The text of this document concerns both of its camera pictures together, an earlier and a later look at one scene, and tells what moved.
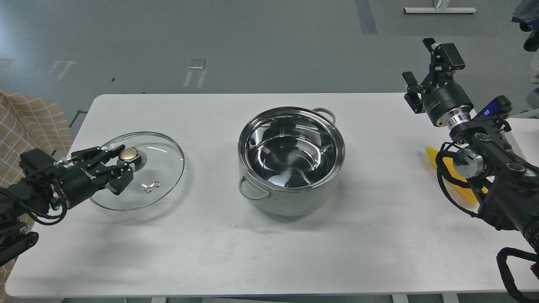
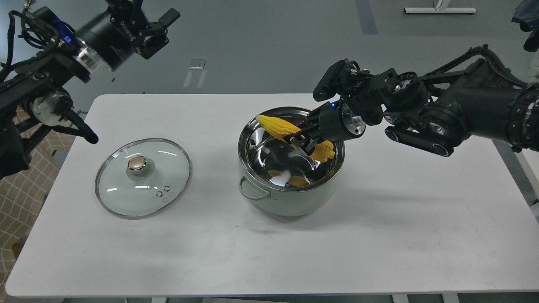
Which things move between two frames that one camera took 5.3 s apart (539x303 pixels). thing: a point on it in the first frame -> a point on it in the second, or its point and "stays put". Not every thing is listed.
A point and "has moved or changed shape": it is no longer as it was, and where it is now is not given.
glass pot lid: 162,161 has moved or changed shape
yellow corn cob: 453,174 -> 324,150
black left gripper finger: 121,176 -> 158,33
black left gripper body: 78,182 -> 104,42
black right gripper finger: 413,97 -> 306,138
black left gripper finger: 92,156 -> 132,11
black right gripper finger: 445,59 -> 312,121
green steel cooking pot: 291,157 stays put
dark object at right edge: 526,14 stays put
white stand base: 440,10 stays put
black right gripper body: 441,100 -> 336,122
